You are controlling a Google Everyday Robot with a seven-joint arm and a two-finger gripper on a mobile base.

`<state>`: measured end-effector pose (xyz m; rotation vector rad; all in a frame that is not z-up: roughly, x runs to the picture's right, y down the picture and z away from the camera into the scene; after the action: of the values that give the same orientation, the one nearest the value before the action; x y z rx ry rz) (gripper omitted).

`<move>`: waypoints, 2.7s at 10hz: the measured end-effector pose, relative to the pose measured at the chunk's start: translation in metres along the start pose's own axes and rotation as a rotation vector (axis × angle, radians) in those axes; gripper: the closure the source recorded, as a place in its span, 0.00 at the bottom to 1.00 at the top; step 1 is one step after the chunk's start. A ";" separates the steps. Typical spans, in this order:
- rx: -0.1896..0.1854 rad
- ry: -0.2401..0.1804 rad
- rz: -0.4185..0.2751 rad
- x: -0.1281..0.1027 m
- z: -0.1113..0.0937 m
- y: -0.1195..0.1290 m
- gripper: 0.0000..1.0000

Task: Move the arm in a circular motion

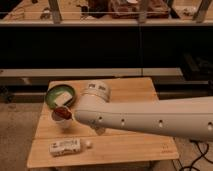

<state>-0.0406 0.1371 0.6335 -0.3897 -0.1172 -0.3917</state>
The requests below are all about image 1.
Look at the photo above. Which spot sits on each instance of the long metal shelf bench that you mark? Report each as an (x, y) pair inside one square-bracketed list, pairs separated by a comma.
[(117, 72)]

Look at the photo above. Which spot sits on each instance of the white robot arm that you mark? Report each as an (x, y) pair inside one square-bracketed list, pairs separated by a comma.
[(189, 117)]

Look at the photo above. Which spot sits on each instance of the tan wooden end tool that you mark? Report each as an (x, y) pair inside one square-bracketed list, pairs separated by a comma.
[(100, 131)]

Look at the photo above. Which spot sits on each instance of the red object in cup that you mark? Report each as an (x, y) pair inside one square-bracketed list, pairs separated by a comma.
[(63, 112)]

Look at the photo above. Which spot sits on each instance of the white labelled plastic bottle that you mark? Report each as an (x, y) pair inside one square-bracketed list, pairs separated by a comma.
[(70, 146)]

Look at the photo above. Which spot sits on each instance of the green round bowl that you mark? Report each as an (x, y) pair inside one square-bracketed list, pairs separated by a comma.
[(55, 91)]

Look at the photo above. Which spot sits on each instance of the wooden table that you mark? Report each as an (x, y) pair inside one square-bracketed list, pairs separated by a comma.
[(113, 146)]

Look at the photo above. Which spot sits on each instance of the white block in bowl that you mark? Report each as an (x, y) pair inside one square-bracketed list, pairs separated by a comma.
[(63, 98)]

